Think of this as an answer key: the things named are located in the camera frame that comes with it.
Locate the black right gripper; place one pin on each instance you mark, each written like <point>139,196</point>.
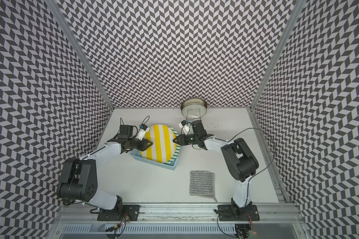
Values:
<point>185,139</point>

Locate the green white striped plate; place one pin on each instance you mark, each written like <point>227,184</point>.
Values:
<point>174,157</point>

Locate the grey microfibre cloth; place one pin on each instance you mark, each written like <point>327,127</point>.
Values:
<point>202,184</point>

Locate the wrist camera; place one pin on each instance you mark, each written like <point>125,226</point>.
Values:
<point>143,129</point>
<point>185,126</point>

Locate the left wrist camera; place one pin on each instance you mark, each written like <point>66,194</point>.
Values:
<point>143,129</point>

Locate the brown rimmed floral plate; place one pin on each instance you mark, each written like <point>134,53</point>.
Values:
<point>194,103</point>

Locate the aluminium front rail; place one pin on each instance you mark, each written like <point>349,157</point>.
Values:
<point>176,213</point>

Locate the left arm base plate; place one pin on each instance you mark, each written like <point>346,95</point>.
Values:
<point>118,212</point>

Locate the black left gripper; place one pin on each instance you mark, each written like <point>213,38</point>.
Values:
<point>139,142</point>

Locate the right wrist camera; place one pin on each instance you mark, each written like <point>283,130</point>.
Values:
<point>185,126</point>

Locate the yellow white striped plate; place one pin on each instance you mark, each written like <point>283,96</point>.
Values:
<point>163,146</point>

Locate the chrome wire plate stand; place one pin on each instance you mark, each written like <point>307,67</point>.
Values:
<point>193,114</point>

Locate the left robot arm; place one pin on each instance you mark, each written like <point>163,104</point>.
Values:
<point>79,179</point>

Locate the light blue plastic basket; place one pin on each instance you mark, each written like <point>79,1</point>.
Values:
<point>136,155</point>

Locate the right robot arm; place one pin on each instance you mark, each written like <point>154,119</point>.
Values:
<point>239,158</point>

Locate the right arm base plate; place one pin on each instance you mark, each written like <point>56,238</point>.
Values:
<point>238,212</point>

